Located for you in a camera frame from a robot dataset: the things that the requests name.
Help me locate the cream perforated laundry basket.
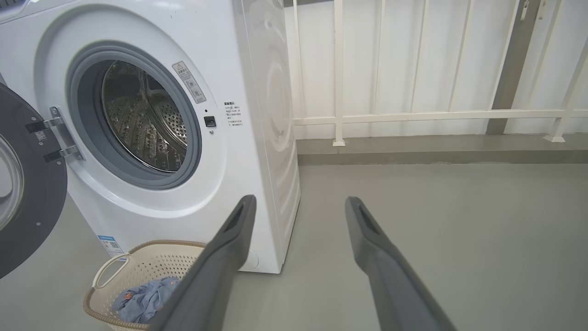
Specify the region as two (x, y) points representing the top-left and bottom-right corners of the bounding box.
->
(83, 240), (207, 331)

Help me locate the white front-load washing machine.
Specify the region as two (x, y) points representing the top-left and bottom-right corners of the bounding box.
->
(0, 0), (301, 274)

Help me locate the blue patterned garment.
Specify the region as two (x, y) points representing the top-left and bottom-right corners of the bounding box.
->
(113, 277), (181, 324)

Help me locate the printed text label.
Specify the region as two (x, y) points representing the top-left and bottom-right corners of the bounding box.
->
(224, 102), (244, 128)

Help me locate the grey rubber door gasket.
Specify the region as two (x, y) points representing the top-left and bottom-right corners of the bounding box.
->
(67, 45), (203, 190)

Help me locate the grey warning sticker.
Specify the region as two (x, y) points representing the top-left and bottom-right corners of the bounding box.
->
(172, 61), (207, 103)

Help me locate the metal door hinge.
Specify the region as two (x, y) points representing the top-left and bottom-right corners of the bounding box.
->
(44, 107), (85, 162)

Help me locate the stainless steel drum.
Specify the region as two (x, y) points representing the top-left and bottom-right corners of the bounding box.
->
(101, 61), (189, 173)

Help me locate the blue energy label sticker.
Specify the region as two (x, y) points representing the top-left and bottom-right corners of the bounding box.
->
(97, 235), (125, 258)

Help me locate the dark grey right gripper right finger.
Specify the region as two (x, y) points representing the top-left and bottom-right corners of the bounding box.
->
(345, 196), (458, 331)

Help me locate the dark round washing machine door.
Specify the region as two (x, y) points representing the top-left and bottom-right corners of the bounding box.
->
(0, 83), (68, 280)

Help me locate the white metal railing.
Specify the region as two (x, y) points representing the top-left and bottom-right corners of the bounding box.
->
(285, 0), (588, 147)

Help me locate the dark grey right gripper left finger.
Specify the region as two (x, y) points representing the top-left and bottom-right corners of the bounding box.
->
(147, 194), (257, 331)

